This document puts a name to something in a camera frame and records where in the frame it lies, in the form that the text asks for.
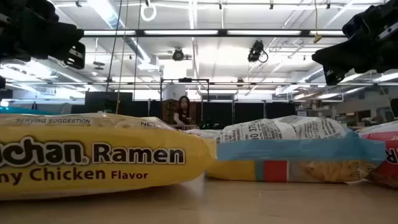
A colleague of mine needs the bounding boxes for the white cable loop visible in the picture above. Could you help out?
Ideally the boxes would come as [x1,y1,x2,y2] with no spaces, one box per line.
[140,2,157,22]

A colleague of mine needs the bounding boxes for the orange patterned mandala tapestry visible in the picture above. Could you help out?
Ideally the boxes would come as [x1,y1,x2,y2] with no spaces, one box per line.
[162,98,197,126]

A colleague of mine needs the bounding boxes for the red orange ramen noodle pack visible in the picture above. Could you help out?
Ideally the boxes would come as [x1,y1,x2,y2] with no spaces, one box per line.
[356,120,398,189]

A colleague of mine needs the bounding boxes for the white cylindrical container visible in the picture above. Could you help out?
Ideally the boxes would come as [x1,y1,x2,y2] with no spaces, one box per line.
[162,84,187,101]

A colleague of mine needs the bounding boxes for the silver spiral air duct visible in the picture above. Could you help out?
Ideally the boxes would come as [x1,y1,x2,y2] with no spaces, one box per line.
[303,68,327,84]
[88,0,156,68]

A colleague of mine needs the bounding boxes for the black ceiling-mounted camera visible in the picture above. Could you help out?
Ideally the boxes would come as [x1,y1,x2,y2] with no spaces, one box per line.
[172,48,185,62]
[248,40,269,63]

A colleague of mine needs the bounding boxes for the person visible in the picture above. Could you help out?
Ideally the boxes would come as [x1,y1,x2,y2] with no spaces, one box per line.
[173,95,193,126]

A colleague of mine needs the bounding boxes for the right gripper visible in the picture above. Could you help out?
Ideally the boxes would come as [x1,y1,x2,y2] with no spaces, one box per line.
[312,30,371,86]

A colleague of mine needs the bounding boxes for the black device green light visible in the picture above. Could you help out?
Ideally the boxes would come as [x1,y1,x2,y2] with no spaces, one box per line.
[198,120,220,130]

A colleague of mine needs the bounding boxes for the long linear ceiling light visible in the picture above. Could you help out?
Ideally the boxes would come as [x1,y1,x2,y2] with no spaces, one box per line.
[83,29,346,38]

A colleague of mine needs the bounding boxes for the black metal frame stand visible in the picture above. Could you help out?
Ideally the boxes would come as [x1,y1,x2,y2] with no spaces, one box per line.
[160,78,210,125]

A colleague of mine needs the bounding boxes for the blue less-sodium beef ramen pack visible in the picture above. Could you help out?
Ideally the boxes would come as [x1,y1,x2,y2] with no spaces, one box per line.
[186,114,386,184]

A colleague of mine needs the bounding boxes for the distant cluttered workbench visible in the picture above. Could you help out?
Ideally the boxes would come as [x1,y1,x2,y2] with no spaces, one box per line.
[295,102,398,128]

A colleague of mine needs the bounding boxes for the teal plastic bin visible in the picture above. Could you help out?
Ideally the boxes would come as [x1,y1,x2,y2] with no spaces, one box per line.
[0,106,60,116]

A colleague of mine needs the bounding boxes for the thin black horizontal rail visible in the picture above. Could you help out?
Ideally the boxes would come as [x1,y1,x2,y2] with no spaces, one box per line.
[0,81,398,86]

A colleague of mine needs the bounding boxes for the black hanging cable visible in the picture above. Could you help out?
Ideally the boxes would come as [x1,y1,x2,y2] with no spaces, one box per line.
[133,0,142,101]
[104,0,124,93]

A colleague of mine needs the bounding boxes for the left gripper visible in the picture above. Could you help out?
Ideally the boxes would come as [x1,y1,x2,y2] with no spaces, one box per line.
[30,12,86,70]

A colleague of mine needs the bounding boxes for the yellow creamy chicken ramen pack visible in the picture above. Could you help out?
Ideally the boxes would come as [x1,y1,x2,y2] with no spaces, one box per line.
[0,112,216,200]

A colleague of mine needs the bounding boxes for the yellow hanging cord with plug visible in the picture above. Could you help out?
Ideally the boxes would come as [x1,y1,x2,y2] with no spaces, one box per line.
[313,0,323,44]

